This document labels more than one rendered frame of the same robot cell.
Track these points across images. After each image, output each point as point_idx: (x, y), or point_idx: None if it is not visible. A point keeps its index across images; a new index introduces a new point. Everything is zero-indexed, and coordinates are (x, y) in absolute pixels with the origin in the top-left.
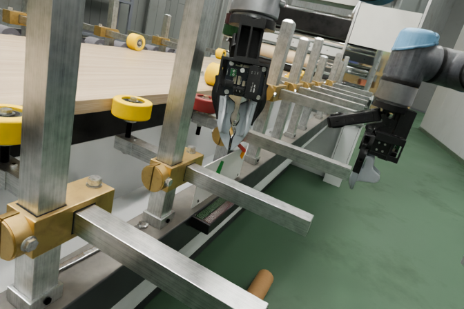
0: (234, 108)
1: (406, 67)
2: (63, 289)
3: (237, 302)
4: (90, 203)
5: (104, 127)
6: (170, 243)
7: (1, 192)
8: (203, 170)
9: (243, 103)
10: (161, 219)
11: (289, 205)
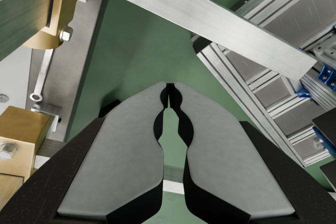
0: (163, 156)
1: None
2: (58, 103)
3: (180, 190)
4: (34, 160)
5: None
6: None
7: None
8: None
9: (202, 216)
10: (85, 0)
11: (287, 47)
